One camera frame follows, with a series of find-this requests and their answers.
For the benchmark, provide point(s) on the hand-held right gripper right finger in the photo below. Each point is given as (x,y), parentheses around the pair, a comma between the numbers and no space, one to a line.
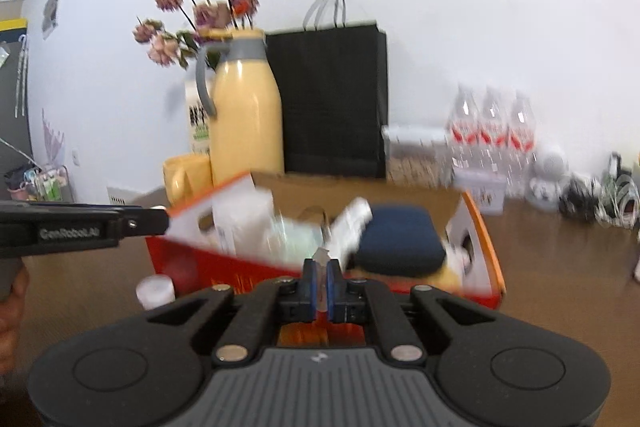
(334,292)

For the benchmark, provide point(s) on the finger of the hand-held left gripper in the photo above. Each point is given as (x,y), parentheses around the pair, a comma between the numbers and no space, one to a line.
(145,221)

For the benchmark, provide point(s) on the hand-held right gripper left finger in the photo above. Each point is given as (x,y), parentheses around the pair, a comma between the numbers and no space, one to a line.
(310,292)

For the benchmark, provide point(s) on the clear plastic bag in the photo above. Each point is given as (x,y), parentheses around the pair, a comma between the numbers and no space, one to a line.
(295,237)

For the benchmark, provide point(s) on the white tissue paper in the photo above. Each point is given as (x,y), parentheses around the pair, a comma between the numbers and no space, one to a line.
(352,227)

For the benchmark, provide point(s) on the red cardboard box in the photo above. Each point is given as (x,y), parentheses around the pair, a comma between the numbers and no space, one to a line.
(200,264)

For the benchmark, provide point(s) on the navy fabric pouch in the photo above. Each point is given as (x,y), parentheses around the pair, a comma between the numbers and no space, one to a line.
(400,242)

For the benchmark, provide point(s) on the person's left hand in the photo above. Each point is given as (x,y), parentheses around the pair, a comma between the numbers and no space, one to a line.
(15,297)

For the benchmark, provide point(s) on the clear desk organizer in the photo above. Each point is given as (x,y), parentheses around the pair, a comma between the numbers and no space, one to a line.
(42,184)

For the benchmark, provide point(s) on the yellow mug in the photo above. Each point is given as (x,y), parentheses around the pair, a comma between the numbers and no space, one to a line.
(187,179)

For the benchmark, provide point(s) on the small white bottle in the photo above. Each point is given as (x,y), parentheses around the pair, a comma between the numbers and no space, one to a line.
(156,292)

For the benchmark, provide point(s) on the white milk carton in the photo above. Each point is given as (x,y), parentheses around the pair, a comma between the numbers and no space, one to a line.
(197,122)

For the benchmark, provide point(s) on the yellow fluffy cloth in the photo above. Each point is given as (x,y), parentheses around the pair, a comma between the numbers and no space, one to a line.
(450,279)

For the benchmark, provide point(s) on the dark grey board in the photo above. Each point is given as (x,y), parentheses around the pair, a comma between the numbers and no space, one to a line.
(10,107)

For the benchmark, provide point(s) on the yellow thermos jug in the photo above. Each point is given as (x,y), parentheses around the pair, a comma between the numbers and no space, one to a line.
(245,117)

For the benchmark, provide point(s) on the clear nut container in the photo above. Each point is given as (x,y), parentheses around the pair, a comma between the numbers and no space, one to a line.
(415,157)

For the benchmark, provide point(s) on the white tin box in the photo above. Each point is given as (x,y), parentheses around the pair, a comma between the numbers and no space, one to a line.
(480,192)

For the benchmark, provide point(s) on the black paper bag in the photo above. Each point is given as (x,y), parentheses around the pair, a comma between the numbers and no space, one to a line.
(330,107)

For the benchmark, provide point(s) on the clear water bottle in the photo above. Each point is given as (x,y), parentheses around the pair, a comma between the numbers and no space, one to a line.
(465,132)
(494,134)
(521,139)

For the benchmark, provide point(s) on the white robot speaker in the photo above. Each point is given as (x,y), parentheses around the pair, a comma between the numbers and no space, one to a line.
(550,167)

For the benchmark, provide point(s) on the black charger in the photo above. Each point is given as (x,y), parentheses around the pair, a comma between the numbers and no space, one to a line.
(615,164)

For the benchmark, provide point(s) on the purple wall decal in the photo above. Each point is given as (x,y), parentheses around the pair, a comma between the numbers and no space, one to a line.
(54,139)

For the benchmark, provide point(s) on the wall poster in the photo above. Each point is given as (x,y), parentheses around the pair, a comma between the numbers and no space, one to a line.
(52,9)

